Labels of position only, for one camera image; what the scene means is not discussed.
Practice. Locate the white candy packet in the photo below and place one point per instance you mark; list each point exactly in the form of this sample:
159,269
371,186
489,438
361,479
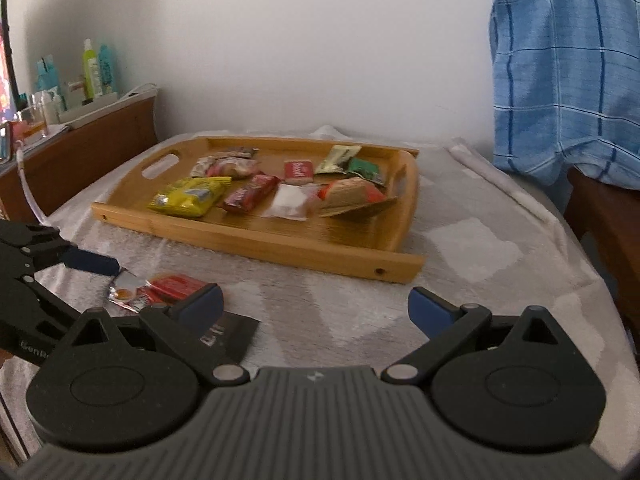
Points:
294,202

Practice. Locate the cream nougat packet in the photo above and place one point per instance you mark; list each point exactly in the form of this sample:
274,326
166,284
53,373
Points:
201,167

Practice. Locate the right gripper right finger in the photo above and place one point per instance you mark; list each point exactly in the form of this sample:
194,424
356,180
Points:
516,383

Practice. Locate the brown nut bar packet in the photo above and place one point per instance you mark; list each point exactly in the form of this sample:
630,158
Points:
237,152

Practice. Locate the dark chocolate bar wrapper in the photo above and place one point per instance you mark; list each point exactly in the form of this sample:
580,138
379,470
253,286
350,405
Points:
232,334

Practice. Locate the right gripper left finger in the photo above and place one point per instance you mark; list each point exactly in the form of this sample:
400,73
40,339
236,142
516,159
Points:
123,383

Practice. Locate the dark red biscuit packet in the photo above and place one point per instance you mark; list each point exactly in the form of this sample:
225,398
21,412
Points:
246,198

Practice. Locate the wooden side cabinet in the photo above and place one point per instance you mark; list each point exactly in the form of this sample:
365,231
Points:
70,162

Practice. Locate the green candy wrapper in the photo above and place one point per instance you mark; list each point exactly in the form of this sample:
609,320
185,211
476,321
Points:
366,170

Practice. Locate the blue plaid shirt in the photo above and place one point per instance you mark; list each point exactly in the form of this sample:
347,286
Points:
566,88

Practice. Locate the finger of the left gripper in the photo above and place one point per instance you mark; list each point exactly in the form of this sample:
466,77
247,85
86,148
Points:
75,258

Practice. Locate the green tube bottle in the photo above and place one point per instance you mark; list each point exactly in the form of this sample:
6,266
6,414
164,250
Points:
92,71

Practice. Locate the pink snack packet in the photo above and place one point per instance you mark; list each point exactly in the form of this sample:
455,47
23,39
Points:
236,168

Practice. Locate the wafer cracker packet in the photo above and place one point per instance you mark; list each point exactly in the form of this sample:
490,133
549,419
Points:
353,198

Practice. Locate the white tray on cabinet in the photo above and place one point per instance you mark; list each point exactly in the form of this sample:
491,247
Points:
105,105

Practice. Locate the red snack packet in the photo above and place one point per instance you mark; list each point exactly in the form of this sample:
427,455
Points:
132,293

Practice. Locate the wooden chair right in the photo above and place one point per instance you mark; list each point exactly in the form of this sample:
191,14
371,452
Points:
612,216

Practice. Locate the yellow snack bag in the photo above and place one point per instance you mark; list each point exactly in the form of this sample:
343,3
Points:
190,197

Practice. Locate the red Biscoff packet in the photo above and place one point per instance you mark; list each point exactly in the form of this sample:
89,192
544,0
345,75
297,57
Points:
298,171

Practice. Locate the teal bottle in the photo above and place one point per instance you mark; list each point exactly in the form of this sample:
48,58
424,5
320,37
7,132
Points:
107,69

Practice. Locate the beige snack packet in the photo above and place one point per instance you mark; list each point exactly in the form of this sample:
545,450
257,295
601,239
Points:
336,162

